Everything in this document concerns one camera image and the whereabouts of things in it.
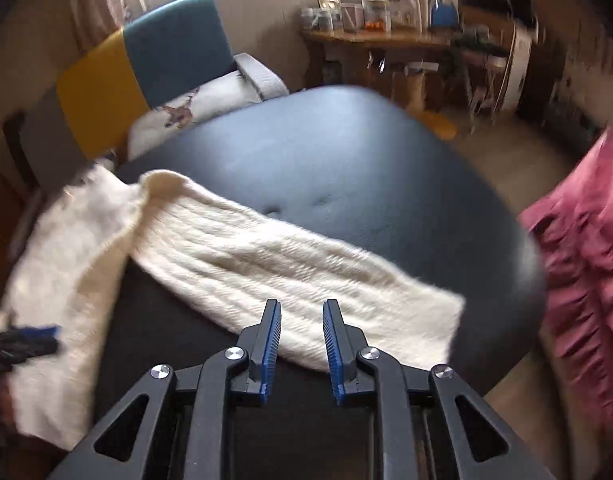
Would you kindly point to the blue bag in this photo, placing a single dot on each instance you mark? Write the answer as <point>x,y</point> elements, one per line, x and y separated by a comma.
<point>444,14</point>

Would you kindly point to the yellow floor item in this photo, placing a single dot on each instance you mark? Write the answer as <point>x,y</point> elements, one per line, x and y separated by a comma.
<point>439,125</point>

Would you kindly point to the wooden side table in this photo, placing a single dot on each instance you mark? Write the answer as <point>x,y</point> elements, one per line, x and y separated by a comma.
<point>376,37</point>

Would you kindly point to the white knit sweater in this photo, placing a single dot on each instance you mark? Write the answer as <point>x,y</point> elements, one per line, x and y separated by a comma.
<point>236,260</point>

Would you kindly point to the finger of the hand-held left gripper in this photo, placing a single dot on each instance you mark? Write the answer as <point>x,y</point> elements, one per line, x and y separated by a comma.
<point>26,344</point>

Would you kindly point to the glass jar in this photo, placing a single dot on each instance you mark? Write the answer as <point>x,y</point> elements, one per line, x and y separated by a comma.
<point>316,19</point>

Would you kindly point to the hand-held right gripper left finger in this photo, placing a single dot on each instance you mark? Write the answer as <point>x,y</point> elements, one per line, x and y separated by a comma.
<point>270,350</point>

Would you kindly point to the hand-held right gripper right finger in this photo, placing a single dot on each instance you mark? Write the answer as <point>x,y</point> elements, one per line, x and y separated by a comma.
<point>333,350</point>

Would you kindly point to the clear container with orange contents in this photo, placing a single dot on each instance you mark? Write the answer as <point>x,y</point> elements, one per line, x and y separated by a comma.
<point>376,14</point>

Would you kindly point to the deer print cushion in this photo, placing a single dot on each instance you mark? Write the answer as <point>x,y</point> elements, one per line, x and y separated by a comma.
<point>179,110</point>

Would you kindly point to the pink ruffled cloth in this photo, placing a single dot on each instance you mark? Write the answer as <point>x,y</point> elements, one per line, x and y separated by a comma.
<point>586,260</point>

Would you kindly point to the white cardboard box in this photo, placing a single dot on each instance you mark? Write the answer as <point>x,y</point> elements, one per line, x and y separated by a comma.
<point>519,70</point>

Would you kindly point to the teal yellow grey sofa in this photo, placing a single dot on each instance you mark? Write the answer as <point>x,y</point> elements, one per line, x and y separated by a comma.
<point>176,45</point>

